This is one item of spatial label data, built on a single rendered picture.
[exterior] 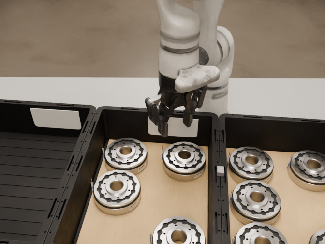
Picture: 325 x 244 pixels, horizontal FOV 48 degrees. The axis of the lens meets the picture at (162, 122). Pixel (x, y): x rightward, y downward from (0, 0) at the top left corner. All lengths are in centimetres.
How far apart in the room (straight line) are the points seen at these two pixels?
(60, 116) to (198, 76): 44
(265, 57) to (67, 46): 165
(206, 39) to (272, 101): 50
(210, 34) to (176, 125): 24
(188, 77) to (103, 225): 36
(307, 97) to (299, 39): 204
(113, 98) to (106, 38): 200
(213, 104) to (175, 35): 48
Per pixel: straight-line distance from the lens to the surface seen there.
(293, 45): 333
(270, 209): 80
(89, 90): 138
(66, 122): 96
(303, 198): 88
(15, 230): 84
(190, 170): 84
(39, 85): 146
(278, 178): 90
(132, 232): 78
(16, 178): 93
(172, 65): 65
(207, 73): 64
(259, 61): 301
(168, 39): 63
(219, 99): 107
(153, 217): 79
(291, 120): 91
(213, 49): 95
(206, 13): 91
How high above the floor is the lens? 148
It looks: 40 degrees down
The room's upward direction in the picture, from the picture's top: straight up
